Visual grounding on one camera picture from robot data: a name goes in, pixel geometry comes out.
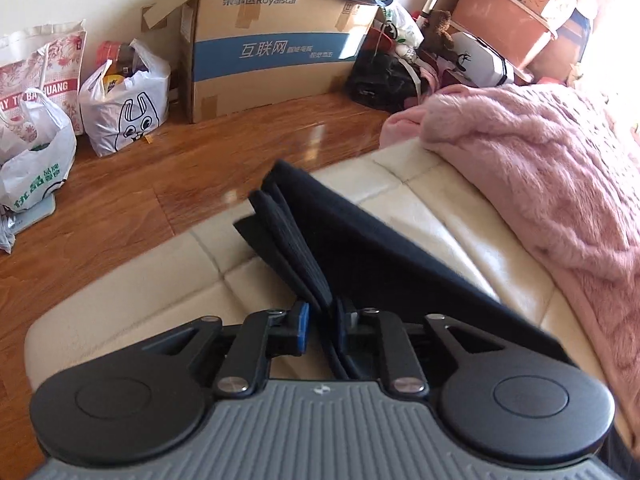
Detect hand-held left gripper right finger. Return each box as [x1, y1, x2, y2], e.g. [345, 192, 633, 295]
[336, 299, 507, 397]

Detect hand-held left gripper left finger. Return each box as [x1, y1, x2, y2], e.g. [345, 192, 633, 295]
[142, 301, 311, 397]

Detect black pants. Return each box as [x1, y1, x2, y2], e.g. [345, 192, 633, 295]
[234, 159, 577, 381]

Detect cream leather bed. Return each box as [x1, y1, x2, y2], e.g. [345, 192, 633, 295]
[24, 138, 632, 461]

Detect black bag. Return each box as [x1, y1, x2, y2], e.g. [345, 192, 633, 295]
[346, 49, 432, 111]

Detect pink fluffy blanket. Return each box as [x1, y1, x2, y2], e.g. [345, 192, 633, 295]
[380, 82, 640, 407]

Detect large cardboard box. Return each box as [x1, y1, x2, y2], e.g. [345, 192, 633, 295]
[141, 0, 381, 124]

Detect white rabbit print plastic bag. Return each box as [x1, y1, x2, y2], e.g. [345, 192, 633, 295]
[79, 39, 172, 158]

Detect pale blue flat board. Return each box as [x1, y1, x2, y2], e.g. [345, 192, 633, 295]
[9, 194, 57, 237]

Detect white case with deer print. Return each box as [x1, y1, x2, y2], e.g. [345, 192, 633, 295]
[446, 31, 516, 89]

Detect crumpled grey plastic bag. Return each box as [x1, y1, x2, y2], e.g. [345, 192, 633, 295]
[0, 211, 17, 255]

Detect small white green plastic bag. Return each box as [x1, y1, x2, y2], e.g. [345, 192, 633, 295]
[376, 2, 427, 55]

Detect white green print plastic bag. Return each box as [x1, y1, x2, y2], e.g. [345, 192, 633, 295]
[0, 89, 78, 212]

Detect brown teddy bear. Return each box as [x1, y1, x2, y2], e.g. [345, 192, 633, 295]
[419, 10, 457, 54]

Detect red container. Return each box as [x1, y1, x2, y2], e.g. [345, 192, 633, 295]
[96, 41, 123, 65]

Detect brown storage box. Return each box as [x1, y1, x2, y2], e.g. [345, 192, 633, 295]
[451, 0, 559, 82]

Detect floral paper shopping bag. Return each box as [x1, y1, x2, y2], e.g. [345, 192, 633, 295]
[0, 20, 88, 136]

